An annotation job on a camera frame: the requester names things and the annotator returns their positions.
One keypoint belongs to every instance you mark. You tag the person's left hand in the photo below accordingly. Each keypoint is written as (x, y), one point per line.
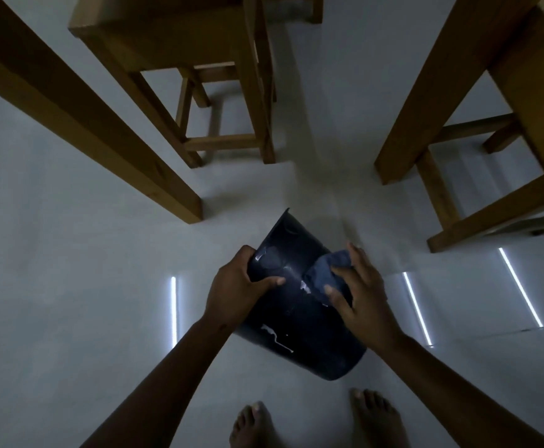
(227, 293)

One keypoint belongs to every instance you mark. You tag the person's right hand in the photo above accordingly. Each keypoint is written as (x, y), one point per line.
(370, 312)

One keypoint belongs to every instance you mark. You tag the person's right thumb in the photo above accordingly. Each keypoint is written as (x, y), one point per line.
(337, 297)

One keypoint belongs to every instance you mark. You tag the person's left thumb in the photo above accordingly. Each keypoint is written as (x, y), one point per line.
(268, 283)

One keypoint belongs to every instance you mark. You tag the person's right middle finger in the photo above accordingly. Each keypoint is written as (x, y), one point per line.
(359, 261)

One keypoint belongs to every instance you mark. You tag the blue-grey cleaning cloth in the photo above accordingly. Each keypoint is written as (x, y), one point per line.
(321, 275)

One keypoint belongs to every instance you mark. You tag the black plastic bin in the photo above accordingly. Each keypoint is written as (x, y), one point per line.
(300, 331)

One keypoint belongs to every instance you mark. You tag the person's right forearm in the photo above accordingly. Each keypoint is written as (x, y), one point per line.
(454, 396)

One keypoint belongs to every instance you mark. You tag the person's left forearm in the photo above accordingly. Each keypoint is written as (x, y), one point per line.
(160, 387)

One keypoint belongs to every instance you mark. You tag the person's right foot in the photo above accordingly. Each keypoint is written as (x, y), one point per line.
(378, 419)

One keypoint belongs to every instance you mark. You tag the person's foot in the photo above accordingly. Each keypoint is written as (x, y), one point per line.
(253, 426)
(378, 419)

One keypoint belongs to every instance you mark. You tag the person's left foot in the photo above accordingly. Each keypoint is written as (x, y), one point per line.
(253, 426)

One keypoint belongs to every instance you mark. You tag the wooden table leg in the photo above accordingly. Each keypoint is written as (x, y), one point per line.
(449, 88)
(90, 121)

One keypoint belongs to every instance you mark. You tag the wooden stool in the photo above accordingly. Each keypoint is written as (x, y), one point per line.
(183, 37)
(528, 111)

